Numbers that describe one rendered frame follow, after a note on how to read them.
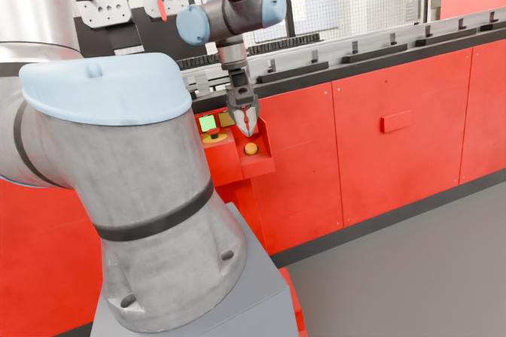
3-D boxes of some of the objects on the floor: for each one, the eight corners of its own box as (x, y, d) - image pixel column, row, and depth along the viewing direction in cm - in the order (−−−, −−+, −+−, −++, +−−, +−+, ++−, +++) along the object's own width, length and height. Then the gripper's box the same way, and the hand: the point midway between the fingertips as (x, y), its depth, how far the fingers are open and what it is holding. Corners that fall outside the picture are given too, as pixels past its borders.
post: (307, 169, 211) (266, -135, 143) (304, 167, 216) (263, -128, 148) (312, 168, 212) (274, -136, 144) (309, 165, 217) (271, -129, 149)
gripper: (247, 58, 71) (259, 125, 80) (216, 65, 70) (232, 132, 79) (252, 59, 63) (265, 135, 72) (217, 67, 62) (235, 142, 71)
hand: (248, 133), depth 72 cm, fingers closed
